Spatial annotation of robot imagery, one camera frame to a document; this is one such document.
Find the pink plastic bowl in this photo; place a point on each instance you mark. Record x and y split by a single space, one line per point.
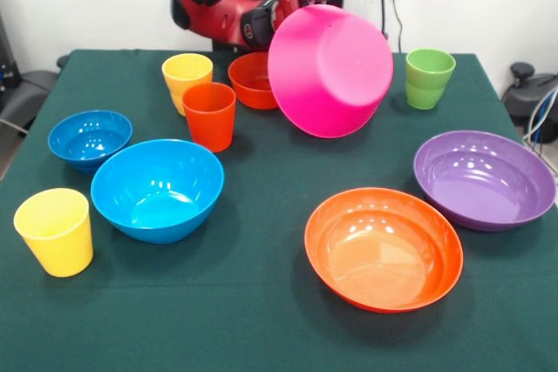
331 80

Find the light blue plastic bowl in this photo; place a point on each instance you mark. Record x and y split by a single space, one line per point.
157 198

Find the purple plastic bowl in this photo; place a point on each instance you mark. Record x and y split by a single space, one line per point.
484 180

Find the small orange bowl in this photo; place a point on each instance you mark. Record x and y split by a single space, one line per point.
250 84

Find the red-orange plastic cup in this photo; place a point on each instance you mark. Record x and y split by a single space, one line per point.
209 123

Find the lemon yellow plastic cup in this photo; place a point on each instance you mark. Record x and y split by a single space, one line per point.
56 241

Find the golden yellow plastic cup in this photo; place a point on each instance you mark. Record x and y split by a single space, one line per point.
183 73

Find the small dark blue bowl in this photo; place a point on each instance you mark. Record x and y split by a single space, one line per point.
89 141

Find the large shallow orange bowl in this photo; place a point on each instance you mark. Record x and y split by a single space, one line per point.
383 254

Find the dark green tablecloth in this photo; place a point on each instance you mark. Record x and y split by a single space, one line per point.
261 324

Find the green plastic cup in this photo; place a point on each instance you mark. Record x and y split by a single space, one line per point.
429 84

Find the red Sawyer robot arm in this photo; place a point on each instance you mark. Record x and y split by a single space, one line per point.
209 19

